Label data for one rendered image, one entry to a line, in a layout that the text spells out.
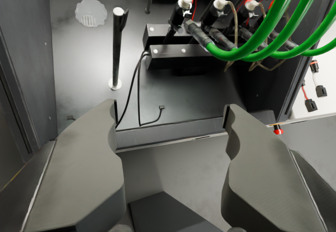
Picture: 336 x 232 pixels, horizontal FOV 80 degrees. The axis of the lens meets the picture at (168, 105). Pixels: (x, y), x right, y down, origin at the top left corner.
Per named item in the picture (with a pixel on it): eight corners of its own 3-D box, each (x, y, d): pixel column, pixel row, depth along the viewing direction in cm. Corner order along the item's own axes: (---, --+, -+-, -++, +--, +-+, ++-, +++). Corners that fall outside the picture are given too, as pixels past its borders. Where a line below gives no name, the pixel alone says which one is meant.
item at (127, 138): (62, 159, 58) (44, 160, 43) (61, 144, 59) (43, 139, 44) (244, 129, 76) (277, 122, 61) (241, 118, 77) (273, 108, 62)
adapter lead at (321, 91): (322, 97, 64) (329, 95, 62) (317, 97, 64) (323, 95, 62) (312, 61, 67) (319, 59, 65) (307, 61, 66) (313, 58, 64)
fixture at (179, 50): (143, 78, 66) (152, 57, 51) (139, 50, 68) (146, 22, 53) (233, 72, 76) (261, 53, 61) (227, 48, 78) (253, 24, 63)
